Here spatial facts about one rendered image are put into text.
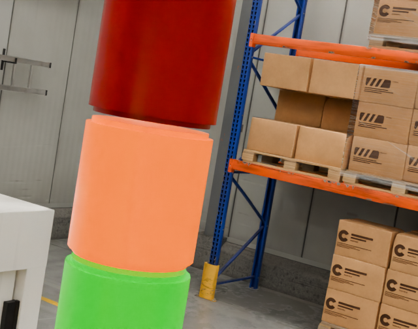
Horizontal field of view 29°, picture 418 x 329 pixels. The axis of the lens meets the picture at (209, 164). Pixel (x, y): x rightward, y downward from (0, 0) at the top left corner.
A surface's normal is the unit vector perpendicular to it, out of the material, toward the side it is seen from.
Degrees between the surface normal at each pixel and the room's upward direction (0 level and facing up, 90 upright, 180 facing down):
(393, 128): 96
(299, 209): 90
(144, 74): 90
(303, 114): 93
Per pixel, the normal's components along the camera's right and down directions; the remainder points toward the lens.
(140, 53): -0.20, 0.05
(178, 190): 0.54, 0.16
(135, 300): 0.31, 0.14
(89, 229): -0.65, -0.04
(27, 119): 0.81, 0.18
